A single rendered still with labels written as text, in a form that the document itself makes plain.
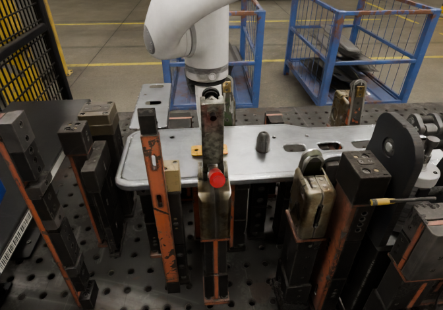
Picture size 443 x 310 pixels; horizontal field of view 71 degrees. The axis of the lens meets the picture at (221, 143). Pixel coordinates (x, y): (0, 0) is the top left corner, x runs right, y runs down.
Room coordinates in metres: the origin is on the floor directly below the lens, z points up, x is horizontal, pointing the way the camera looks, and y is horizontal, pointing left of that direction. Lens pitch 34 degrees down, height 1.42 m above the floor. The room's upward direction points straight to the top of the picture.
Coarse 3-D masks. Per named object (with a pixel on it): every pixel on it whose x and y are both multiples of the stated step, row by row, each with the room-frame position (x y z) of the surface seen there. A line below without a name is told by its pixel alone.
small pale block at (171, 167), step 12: (168, 168) 0.44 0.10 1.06; (168, 180) 0.43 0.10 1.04; (180, 180) 0.45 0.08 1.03; (168, 192) 0.43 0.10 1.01; (180, 192) 0.43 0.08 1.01; (180, 204) 0.44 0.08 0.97; (180, 216) 0.44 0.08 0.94; (180, 228) 0.44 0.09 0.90; (180, 240) 0.44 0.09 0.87; (180, 252) 0.44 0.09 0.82; (180, 264) 0.44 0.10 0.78; (180, 276) 0.45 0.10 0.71
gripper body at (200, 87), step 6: (198, 84) 0.55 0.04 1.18; (204, 84) 0.54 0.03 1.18; (210, 84) 0.54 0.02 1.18; (216, 84) 0.55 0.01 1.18; (198, 90) 0.54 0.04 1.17; (198, 96) 0.54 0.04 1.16; (198, 102) 0.53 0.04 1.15; (198, 108) 0.53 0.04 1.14; (198, 114) 0.53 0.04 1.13; (198, 120) 0.54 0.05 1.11
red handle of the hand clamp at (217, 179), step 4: (208, 168) 0.43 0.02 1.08; (212, 168) 0.40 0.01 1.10; (216, 168) 0.37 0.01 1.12; (212, 172) 0.34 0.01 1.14; (216, 172) 0.33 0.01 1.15; (220, 172) 0.33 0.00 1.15; (208, 176) 0.35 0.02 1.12; (212, 176) 0.32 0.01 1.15; (216, 176) 0.32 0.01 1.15; (220, 176) 0.32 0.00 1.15; (224, 176) 0.32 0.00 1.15; (212, 180) 0.32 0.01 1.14; (216, 180) 0.32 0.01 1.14; (220, 180) 0.32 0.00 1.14; (224, 180) 0.32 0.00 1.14; (212, 184) 0.32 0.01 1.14; (216, 184) 0.31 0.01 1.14; (220, 184) 0.32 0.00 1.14
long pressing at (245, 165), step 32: (192, 128) 0.69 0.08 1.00; (224, 128) 0.69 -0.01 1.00; (256, 128) 0.69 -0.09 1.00; (288, 128) 0.69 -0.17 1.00; (320, 128) 0.69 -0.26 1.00; (352, 128) 0.69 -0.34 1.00; (128, 160) 0.55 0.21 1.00; (192, 160) 0.55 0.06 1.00; (256, 160) 0.55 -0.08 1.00; (288, 160) 0.55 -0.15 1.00
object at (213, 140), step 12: (204, 96) 0.44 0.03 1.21; (216, 96) 0.45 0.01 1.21; (204, 108) 0.41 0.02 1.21; (216, 108) 0.41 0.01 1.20; (204, 120) 0.41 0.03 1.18; (216, 120) 0.41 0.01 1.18; (204, 132) 0.41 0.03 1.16; (216, 132) 0.42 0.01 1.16; (204, 144) 0.42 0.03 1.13; (216, 144) 0.42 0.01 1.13; (204, 156) 0.42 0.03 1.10; (216, 156) 0.42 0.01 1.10; (204, 168) 0.43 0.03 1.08; (204, 180) 0.43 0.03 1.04
